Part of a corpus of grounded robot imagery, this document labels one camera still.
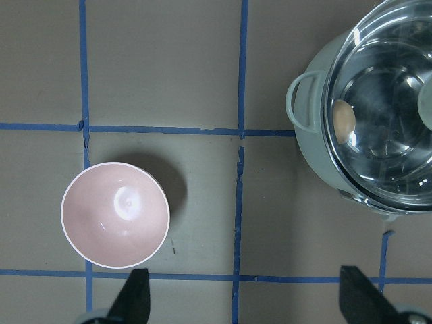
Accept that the pale green cooking pot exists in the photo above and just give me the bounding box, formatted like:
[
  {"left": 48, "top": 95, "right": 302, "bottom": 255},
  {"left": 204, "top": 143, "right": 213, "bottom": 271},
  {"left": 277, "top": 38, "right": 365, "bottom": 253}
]
[{"left": 286, "top": 32, "right": 431, "bottom": 221}]

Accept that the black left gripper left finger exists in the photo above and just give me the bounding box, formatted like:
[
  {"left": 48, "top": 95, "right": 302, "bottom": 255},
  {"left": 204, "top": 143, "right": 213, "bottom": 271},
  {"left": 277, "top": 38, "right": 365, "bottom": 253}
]
[{"left": 106, "top": 269, "right": 151, "bottom": 324}]

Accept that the glass pot lid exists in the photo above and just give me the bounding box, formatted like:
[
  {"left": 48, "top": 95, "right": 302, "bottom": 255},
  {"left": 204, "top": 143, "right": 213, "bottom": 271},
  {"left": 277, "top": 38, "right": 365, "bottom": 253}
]
[{"left": 323, "top": 1, "right": 431, "bottom": 213}]

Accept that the brown egg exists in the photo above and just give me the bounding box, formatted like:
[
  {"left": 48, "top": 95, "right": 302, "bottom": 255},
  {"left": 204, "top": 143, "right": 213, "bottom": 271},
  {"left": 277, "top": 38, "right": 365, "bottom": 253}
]
[{"left": 333, "top": 99, "right": 356, "bottom": 144}]

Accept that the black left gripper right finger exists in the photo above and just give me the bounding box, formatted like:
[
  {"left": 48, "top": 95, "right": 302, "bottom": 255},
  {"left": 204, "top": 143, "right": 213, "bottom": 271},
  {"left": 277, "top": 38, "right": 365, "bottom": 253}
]
[{"left": 339, "top": 265, "right": 408, "bottom": 324}]

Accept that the pink bowl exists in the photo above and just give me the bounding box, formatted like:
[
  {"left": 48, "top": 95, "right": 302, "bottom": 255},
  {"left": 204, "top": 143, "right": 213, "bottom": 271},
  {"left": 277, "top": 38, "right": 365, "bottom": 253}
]
[{"left": 60, "top": 162, "right": 171, "bottom": 269}]

